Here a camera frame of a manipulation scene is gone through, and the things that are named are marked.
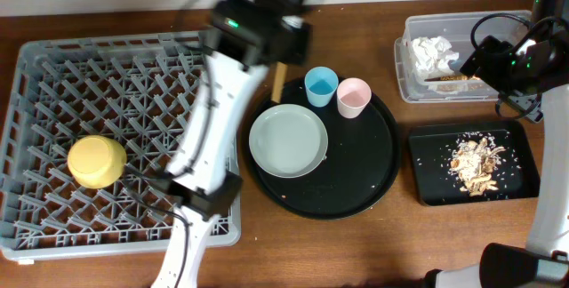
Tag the light blue plastic cup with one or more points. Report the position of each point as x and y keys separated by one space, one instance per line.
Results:
x=320 y=86

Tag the grey round plate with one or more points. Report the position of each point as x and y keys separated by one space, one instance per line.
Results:
x=288 y=141

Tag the round black serving tray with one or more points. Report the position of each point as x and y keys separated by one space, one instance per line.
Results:
x=362 y=162

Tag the yellow plastic bowl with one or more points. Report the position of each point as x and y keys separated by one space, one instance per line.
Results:
x=96 y=161

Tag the grey plastic dishwasher rack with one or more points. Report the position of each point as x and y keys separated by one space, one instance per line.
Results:
x=137 y=90

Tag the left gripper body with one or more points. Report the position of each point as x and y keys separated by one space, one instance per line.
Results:
x=293 y=40

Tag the wooden chopstick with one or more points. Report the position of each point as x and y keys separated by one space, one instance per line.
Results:
x=279 y=81

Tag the clear plastic waste bin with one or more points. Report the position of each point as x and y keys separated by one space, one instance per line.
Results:
x=456 y=28

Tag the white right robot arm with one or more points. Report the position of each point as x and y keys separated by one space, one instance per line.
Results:
x=536 y=66

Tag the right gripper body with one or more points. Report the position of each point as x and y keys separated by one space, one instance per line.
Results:
x=482 y=58

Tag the pink plastic cup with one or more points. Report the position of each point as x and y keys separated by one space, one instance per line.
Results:
x=353 y=94

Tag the gold snack wrapper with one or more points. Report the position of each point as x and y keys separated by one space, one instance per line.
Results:
x=452 y=78

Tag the white paper napkin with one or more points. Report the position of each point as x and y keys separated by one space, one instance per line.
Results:
x=431 y=57

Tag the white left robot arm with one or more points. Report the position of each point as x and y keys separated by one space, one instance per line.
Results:
x=242 y=40

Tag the black rectangular tray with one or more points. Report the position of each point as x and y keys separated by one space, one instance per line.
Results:
x=433 y=148

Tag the food scraps and rice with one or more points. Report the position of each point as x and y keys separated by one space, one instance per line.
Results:
x=474 y=164

